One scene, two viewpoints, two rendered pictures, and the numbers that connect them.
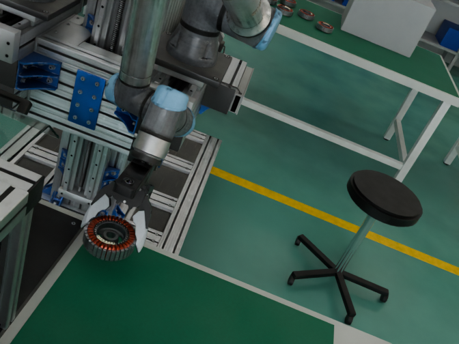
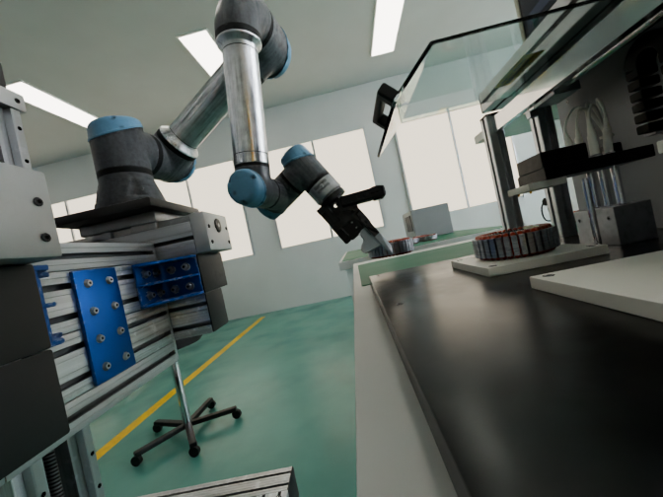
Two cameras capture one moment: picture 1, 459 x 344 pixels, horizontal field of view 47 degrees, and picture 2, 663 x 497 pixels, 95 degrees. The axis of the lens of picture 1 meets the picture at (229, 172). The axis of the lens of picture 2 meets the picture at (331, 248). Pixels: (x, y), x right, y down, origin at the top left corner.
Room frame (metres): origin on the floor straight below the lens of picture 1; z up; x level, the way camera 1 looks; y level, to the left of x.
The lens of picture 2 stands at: (0.93, 0.95, 0.85)
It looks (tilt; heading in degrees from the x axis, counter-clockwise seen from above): 0 degrees down; 274
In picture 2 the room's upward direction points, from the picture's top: 12 degrees counter-clockwise
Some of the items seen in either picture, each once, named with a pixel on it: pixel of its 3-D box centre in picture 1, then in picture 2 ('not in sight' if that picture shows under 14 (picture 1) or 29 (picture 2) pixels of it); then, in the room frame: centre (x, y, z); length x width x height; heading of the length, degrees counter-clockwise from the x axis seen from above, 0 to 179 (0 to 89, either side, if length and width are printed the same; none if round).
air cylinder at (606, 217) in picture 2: not in sight; (612, 223); (0.55, 0.46, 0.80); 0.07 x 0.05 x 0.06; 90
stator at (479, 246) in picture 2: not in sight; (513, 242); (0.69, 0.46, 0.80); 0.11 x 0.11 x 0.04
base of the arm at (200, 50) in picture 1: (196, 39); (129, 193); (1.44, 0.23, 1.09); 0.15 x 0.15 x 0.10
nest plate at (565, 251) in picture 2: not in sight; (516, 257); (0.69, 0.46, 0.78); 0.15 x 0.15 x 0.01; 0
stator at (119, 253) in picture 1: (110, 237); (390, 248); (0.84, 0.18, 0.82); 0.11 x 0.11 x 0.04
